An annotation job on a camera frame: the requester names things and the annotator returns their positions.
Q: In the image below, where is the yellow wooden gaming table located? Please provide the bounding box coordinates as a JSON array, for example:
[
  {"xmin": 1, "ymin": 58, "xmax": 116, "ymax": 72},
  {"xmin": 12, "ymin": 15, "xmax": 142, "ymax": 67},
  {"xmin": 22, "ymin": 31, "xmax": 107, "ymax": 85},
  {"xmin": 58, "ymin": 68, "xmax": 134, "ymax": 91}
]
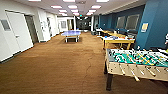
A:
[{"xmin": 100, "ymin": 34, "xmax": 136, "ymax": 51}]

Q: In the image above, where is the green foosball gaming table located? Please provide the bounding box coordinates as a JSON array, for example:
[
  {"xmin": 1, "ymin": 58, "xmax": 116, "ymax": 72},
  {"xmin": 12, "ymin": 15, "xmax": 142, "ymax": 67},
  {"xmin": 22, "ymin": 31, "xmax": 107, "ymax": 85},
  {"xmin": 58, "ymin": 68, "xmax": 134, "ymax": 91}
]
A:
[{"xmin": 104, "ymin": 48, "xmax": 168, "ymax": 92}]

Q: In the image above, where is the grey waste bin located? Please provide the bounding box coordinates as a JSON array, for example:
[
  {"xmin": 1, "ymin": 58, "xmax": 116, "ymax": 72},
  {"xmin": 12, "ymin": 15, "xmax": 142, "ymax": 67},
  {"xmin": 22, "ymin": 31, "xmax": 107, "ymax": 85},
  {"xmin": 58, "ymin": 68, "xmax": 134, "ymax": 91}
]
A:
[{"xmin": 91, "ymin": 30, "xmax": 97, "ymax": 36}]

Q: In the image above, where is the blue ping pong table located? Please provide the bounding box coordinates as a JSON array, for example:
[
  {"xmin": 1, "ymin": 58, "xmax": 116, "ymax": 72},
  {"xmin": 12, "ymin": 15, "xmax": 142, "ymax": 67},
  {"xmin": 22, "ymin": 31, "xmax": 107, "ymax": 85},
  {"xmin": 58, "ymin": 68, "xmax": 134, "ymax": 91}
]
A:
[{"xmin": 61, "ymin": 30, "xmax": 83, "ymax": 44}]

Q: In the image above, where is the ceiling light panel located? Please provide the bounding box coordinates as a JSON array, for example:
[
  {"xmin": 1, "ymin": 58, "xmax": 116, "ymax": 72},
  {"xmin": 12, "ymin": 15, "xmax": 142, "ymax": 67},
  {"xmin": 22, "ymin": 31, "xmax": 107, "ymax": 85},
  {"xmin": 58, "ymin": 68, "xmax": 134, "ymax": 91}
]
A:
[
  {"xmin": 67, "ymin": 4, "xmax": 78, "ymax": 10},
  {"xmin": 58, "ymin": 9, "xmax": 68, "ymax": 14},
  {"xmin": 50, "ymin": 4, "xmax": 63, "ymax": 10},
  {"xmin": 90, "ymin": 4, "xmax": 102, "ymax": 10},
  {"xmin": 70, "ymin": 9, "xmax": 79, "ymax": 14},
  {"xmin": 87, "ymin": 9, "xmax": 96, "ymax": 14}
]

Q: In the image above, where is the white room door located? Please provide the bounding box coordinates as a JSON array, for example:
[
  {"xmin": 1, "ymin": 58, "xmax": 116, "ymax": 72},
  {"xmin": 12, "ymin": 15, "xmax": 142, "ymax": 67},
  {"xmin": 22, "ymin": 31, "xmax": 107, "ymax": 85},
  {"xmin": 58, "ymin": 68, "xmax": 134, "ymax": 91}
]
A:
[{"xmin": 5, "ymin": 11, "xmax": 35, "ymax": 53}]

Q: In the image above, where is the dark framed wall window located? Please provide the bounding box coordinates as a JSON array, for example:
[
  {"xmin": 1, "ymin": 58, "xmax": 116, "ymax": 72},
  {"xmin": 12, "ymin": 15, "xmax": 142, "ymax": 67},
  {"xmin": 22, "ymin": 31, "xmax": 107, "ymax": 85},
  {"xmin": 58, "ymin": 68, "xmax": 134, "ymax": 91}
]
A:
[
  {"xmin": 115, "ymin": 16, "xmax": 127, "ymax": 31},
  {"xmin": 125, "ymin": 13, "xmax": 141, "ymax": 31}
]

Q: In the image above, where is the yellow wall sign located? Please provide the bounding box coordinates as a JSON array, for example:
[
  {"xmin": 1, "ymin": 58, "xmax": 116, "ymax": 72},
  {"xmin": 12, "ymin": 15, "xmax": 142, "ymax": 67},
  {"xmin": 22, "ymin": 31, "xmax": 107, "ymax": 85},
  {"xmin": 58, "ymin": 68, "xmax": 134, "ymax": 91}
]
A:
[{"xmin": 140, "ymin": 22, "xmax": 150, "ymax": 33}]

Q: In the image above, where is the grey wall sign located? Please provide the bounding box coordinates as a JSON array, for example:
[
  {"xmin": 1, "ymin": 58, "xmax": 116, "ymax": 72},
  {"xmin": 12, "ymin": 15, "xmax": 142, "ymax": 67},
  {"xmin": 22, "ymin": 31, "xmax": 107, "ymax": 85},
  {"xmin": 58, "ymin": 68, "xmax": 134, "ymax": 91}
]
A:
[{"xmin": 0, "ymin": 19, "xmax": 12, "ymax": 32}]

